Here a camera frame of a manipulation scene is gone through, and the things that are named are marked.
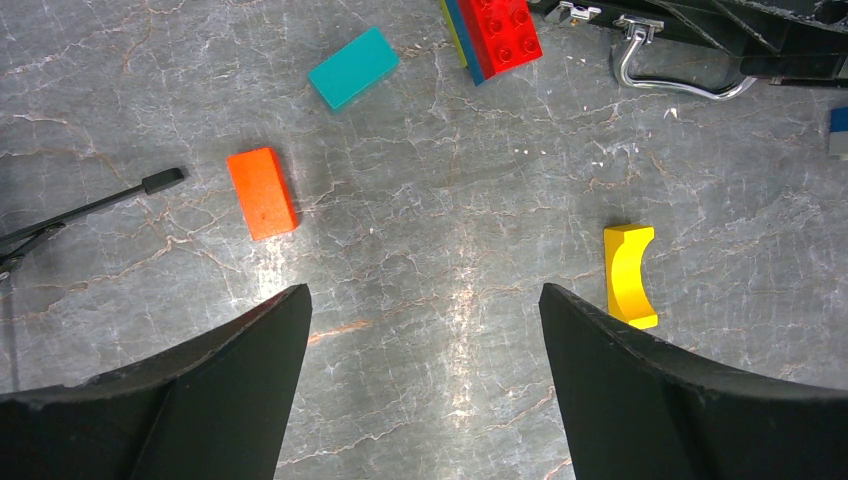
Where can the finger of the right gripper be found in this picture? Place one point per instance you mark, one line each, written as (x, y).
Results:
(779, 41)

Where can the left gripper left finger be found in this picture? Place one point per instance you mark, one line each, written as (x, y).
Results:
(213, 407)

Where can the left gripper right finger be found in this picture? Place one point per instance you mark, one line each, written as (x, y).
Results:
(637, 407)

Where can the black poker chip case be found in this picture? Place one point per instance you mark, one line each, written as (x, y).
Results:
(640, 22)

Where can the blue grey lego block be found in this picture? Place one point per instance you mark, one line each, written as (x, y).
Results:
(838, 133)

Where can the yellow arch block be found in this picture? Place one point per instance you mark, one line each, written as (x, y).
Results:
(624, 247)

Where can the orange block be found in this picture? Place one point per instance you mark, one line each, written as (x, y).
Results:
(263, 193)

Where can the green microphone on stand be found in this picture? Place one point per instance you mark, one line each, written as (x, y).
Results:
(34, 235)

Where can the red blue lego block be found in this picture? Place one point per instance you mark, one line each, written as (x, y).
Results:
(492, 36)

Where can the teal block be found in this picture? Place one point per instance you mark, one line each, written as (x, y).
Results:
(354, 69)

